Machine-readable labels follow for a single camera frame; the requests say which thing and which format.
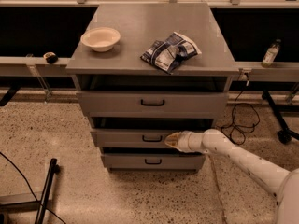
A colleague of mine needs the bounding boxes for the grey drawer cabinet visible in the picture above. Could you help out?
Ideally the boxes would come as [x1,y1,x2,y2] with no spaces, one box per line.
[65,2,240,173]

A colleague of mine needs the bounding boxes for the small black yellow object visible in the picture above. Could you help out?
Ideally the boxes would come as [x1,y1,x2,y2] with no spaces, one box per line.
[43,52,58,64]

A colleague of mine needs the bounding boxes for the black wheeled stand right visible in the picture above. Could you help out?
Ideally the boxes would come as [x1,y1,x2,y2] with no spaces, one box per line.
[262,90,299,145]

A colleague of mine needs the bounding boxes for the grey rail barrier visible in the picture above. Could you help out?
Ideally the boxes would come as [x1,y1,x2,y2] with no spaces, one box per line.
[1,0,299,82]

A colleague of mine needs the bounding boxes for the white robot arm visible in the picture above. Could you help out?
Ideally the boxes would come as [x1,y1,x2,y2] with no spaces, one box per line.
[164,129,299,224]

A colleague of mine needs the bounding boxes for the green clear bottle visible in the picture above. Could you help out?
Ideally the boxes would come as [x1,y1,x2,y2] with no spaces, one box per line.
[261,39,281,67]

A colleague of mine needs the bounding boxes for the black stand left foreground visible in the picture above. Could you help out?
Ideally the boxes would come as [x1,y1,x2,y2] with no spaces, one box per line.
[0,153,66,224]

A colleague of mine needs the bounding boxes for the blue white chip bag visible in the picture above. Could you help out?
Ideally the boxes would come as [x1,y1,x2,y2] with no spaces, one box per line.
[140,32,202,74]

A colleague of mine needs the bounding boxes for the black power cable with adapter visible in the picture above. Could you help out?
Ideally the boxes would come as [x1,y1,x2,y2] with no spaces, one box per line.
[219,72,261,147]

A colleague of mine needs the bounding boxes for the grey bottom drawer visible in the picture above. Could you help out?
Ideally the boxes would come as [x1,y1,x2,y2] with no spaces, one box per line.
[101,154,205,171]

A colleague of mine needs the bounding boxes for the grey top drawer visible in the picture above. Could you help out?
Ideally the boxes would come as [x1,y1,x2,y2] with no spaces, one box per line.
[77,91,228,119]

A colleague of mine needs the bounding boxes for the white bowl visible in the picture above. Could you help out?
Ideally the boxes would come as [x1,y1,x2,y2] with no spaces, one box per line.
[80,27,121,52]

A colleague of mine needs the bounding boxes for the grey drawer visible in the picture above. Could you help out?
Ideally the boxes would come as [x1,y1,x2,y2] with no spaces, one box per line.
[101,154,205,171]
[91,129,172,148]
[77,91,228,119]

